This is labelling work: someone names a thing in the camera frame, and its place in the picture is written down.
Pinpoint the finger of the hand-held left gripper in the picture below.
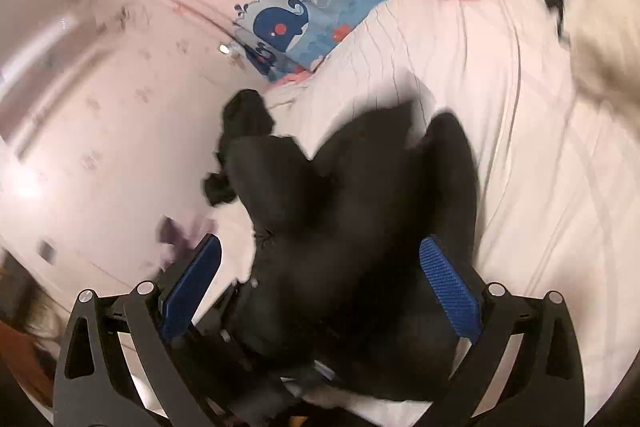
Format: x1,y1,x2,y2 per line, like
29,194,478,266
192,277,281,408

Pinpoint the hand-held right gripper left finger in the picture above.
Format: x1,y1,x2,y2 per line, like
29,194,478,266
52,234,223,427

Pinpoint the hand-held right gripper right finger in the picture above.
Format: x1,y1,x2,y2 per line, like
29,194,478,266
419,235,586,427

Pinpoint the black puffer jacket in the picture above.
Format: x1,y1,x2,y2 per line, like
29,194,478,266
220,97,483,403

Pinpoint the white striped bed sheet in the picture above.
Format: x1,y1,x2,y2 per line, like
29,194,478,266
230,0,640,427

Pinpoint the black crumpled garment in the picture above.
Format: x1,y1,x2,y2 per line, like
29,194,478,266
202,89,278,208

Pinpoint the brown wooden furniture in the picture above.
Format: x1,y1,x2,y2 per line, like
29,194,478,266
0,317,53,408

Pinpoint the pink cloth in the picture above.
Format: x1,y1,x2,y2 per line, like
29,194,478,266
272,69,313,85

